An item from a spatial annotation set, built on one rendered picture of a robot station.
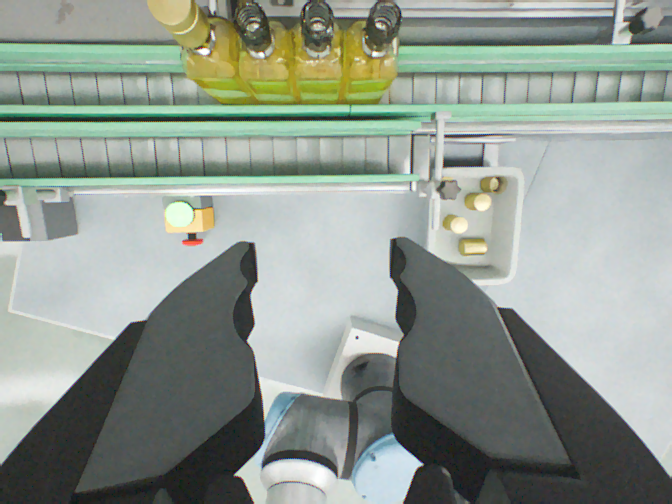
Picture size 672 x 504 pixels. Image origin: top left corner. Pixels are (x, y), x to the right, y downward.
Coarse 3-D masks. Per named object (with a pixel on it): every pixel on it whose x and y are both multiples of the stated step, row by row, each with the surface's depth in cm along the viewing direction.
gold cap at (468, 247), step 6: (462, 240) 69; (468, 240) 69; (474, 240) 69; (480, 240) 69; (462, 246) 70; (468, 246) 68; (474, 246) 68; (480, 246) 68; (486, 246) 68; (462, 252) 70; (468, 252) 69; (474, 252) 69; (480, 252) 69
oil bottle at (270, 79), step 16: (272, 32) 33; (288, 32) 35; (240, 48) 34; (288, 48) 35; (240, 64) 34; (256, 64) 34; (272, 64) 34; (288, 64) 35; (256, 80) 36; (272, 80) 36; (288, 80) 37; (256, 96) 43; (272, 96) 43; (288, 96) 43
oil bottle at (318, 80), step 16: (336, 32) 34; (304, 48) 34; (336, 48) 34; (304, 64) 34; (320, 64) 34; (336, 64) 35; (304, 80) 37; (320, 80) 37; (336, 80) 37; (304, 96) 43; (320, 96) 43; (336, 96) 44
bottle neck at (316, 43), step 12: (312, 0) 29; (300, 12) 29; (312, 12) 30; (324, 12) 29; (300, 24) 30; (312, 24) 32; (324, 24) 32; (312, 36) 29; (324, 36) 29; (312, 48) 32; (324, 48) 32
